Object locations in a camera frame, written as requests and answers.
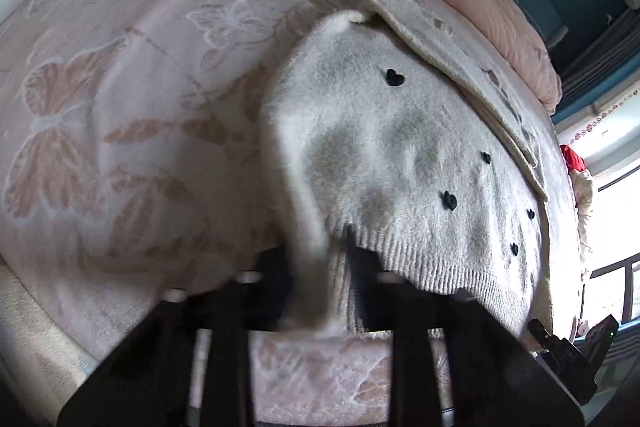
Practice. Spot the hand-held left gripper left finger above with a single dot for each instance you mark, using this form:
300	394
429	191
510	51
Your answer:
272	274

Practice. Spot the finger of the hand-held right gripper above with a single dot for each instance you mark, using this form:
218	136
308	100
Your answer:
540	332

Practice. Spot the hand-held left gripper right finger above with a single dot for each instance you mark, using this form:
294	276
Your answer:
364	279

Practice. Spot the white fuzzy heart-button cardigan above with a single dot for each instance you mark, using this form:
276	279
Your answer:
400	147

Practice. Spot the red and white plush toy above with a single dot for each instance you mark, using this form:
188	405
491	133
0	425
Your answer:
580	187

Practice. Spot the pink butterfly print blanket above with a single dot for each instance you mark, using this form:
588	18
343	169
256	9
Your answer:
125	107

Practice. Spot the beige bed sheet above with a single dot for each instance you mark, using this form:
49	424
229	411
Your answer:
35	347

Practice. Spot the pink quilt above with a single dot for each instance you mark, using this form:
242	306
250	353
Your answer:
480	7

